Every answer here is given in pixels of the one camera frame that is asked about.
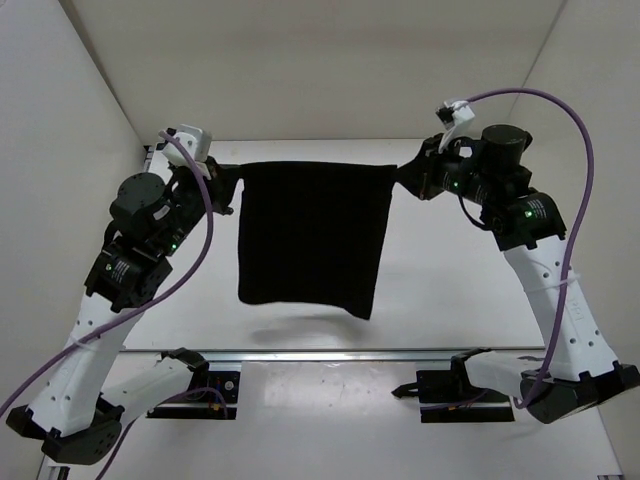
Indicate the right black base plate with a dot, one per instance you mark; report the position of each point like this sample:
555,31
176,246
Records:
444,399

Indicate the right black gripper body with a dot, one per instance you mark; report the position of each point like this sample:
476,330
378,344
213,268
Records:
446,170

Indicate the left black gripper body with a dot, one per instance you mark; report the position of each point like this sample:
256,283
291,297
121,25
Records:
187,215

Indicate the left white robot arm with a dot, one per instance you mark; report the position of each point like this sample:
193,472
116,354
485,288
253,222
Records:
77,419

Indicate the aluminium table rail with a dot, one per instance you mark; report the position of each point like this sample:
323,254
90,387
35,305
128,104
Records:
327,355

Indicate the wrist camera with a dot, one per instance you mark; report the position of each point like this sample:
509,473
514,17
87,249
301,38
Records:
194,140
456,117

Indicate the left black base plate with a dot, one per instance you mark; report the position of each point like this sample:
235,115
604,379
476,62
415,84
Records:
213,395

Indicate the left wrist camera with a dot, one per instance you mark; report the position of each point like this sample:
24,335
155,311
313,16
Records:
194,140

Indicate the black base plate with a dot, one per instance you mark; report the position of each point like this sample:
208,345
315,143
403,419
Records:
444,399
213,395

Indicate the black skirt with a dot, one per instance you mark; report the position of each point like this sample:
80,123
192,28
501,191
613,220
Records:
312,232

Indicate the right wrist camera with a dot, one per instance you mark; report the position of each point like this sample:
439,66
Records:
456,117

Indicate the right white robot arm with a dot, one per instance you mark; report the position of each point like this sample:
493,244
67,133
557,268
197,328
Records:
579,370

